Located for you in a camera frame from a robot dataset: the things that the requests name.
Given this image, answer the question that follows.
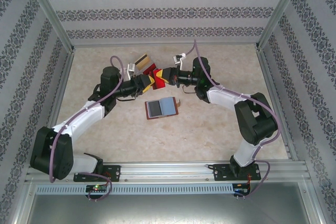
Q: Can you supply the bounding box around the red credit card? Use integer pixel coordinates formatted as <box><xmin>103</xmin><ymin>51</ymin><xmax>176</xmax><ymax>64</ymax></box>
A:
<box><xmin>143</xmin><ymin>63</ymin><xmax>166</xmax><ymax>90</ymax></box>

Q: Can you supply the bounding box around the gold card with black stripe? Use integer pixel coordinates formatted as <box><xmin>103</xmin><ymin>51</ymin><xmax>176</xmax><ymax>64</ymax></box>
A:
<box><xmin>135</xmin><ymin>54</ymin><xmax>152</xmax><ymax>69</ymax></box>

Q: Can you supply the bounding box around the grey credit card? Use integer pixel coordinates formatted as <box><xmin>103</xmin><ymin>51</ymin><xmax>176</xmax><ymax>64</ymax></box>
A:
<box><xmin>147</xmin><ymin>101</ymin><xmax>161</xmax><ymax>118</ymax></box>

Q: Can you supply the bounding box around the brown leather card holder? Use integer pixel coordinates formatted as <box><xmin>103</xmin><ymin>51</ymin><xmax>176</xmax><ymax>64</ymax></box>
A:
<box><xmin>144</xmin><ymin>97</ymin><xmax>183</xmax><ymax>121</ymax></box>

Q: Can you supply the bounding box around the clear acrylic card stand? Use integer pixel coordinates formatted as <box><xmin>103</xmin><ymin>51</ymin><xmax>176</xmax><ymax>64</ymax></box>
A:
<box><xmin>125</xmin><ymin>53</ymin><xmax>159</xmax><ymax>78</ymax></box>

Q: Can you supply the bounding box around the light blue card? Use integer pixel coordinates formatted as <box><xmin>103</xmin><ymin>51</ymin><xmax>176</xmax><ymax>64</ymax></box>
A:
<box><xmin>160</xmin><ymin>98</ymin><xmax>176</xmax><ymax>116</ymax></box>

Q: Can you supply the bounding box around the grey metal sheet shelf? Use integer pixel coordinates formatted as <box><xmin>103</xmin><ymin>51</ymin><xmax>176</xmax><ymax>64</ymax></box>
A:
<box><xmin>15</xmin><ymin>194</ymin><xmax>322</xmax><ymax>224</ymax></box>

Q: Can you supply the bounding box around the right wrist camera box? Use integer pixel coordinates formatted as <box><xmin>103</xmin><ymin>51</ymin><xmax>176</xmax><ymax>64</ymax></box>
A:
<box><xmin>172</xmin><ymin>53</ymin><xmax>187</xmax><ymax>69</ymax></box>

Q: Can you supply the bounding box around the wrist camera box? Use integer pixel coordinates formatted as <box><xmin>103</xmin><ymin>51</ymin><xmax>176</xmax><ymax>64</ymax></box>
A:
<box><xmin>172</xmin><ymin>53</ymin><xmax>187</xmax><ymax>69</ymax></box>
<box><xmin>127</xmin><ymin>62</ymin><xmax>139</xmax><ymax>78</ymax></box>

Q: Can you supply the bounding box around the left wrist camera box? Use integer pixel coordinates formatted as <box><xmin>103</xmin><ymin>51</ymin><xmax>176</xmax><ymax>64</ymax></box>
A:
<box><xmin>127</xmin><ymin>62</ymin><xmax>139</xmax><ymax>78</ymax></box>

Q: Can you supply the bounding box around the aluminium table side rail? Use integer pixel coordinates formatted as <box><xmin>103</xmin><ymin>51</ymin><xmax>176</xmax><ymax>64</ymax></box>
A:
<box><xmin>256</xmin><ymin>45</ymin><xmax>299</xmax><ymax>162</ymax></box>
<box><xmin>45</xmin><ymin>48</ymin><xmax>76</xmax><ymax>133</ymax></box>

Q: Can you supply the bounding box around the aluminium mounting rail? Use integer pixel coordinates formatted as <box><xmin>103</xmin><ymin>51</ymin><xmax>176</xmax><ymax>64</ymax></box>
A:
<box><xmin>25</xmin><ymin>162</ymin><xmax>310</xmax><ymax>183</ymax></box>

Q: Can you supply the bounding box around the aluminium frame post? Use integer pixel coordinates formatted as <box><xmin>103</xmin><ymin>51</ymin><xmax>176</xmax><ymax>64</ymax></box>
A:
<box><xmin>20</xmin><ymin>0</ymin><xmax>76</xmax><ymax>53</ymax></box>
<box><xmin>255</xmin><ymin>0</ymin><xmax>307</xmax><ymax>51</ymax></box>

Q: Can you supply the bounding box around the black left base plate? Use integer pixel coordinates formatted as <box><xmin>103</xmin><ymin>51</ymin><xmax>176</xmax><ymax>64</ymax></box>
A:
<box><xmin>73</xmin><ymin>165</ymin><xmax>122</xmax><ymax>183</ymax></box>

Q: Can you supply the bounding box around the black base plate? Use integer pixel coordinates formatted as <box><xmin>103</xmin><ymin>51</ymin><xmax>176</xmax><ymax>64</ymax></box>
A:
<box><xmin>73</xmin><ymin>165</ymin><xmax>122</xmax><ymax>183</ymax></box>
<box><xmin>212</xmin><ymin>163</ymin><xmax>262</xmax><ymax>182</ymax></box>

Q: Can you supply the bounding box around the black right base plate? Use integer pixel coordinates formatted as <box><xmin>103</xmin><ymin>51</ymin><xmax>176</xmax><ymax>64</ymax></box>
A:
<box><xmin>212</xmin><ymin>163</ymin><xmax>262</xmax><ymax>182</ymax></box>

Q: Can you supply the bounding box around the slotted grey cable duct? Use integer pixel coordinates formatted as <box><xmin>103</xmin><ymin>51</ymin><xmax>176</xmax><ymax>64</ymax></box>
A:
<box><xmin>35</xmin><ymin>183</ymin><xmax>234</xmax><ymax>196</ymax></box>

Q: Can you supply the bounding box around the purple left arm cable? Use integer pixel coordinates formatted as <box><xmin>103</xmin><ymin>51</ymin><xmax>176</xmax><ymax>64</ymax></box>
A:
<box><xmin>49</xmin><ymin>55</ymin><xmax>124</xmax><ymax>201</ymax></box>

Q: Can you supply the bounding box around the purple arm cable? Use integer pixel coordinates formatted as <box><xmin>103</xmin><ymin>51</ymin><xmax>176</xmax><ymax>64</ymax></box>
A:
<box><xmin>193</xmin><ymin>39</ymin><xmax>283</xmax><ymax>199</ymax></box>
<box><xmin>49</xmin><ymin>55</ymin><xmax>124</xmax><ymax>201</ymax></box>

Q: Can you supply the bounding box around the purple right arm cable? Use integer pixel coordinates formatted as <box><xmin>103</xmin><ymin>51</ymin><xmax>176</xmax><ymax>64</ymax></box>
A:
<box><xmin>193</xmin><ymin>39</ymin><xmax>283</xmax><ymax>199</ymax></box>

